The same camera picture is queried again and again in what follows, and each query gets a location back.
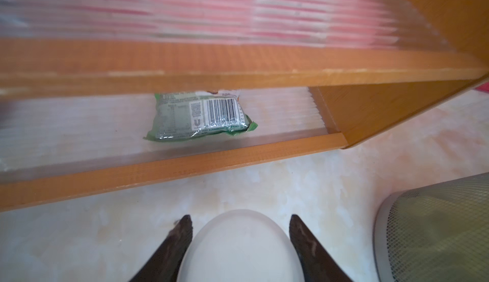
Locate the green packet on shelf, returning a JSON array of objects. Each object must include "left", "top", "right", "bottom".
[{"left": 145, "top": 90, "right": 258, "bottom": 142}]

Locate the orange wooden shelf rack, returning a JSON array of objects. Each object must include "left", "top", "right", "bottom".
[{"left": 1, "top": 0, "right": 488, "bottom": 212}]

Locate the grey bin with yellow bag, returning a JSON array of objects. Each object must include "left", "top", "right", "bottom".
[{"left": 373, "top": 173, "right": 488, "bottom": 281}]

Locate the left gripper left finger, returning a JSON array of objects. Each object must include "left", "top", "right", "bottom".
[{"left": 130, "top": 215, "right": 193, "bottom": 282}]

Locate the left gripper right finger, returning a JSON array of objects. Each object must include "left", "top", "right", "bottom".
[{"left": 289, "top": 214, "right": 353, "bottom": 282}]

